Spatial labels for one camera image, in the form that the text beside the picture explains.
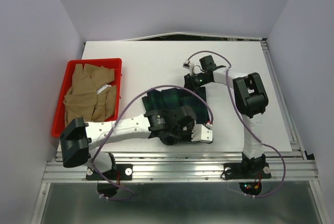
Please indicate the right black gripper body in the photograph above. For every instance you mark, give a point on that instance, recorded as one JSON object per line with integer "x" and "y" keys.
{"x": 199, "y": 80}

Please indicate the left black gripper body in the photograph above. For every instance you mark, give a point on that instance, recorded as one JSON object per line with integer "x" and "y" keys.
{"x": 180, "y": 135}

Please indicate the green plaid pleated skirt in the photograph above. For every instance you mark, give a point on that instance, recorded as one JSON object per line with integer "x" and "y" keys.
{"x": 173, "y": 98}

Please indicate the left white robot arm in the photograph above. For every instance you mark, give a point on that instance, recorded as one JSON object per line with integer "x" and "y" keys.
{"x": 80, "y": 141}

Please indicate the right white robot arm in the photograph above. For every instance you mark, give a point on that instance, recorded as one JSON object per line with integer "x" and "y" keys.
{"x": 249, "y": 99}

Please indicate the tan beige skirt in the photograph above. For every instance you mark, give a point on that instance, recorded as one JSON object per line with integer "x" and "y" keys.
{"x": 91, "y": 95}

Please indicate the red plastic bin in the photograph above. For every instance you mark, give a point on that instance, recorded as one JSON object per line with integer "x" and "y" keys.
{"x": 59, "y": 117}

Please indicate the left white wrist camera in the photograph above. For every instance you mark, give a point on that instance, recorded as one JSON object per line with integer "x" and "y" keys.
{"x": 202, "y": 134}

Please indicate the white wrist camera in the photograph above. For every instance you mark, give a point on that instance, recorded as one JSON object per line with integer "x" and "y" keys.
{"x": 202, "y": 134}
{"x": 190, "y": 67}

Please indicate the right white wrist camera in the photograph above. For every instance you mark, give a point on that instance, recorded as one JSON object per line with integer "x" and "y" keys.
{"x": 190, "y": 67}

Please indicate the aluminium front rail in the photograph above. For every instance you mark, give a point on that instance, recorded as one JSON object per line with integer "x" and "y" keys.
{"x": 162, "y": 167}

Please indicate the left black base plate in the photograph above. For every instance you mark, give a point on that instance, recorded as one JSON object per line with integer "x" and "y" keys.
{"x": 109, "y": 185}

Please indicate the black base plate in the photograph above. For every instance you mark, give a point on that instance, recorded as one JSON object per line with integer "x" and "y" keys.
{"x": 250, "y": 176}
{"x": 109, "y": 185}

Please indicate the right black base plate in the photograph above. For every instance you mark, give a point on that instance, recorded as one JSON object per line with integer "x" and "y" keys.
{"x": 250, "y": 176}

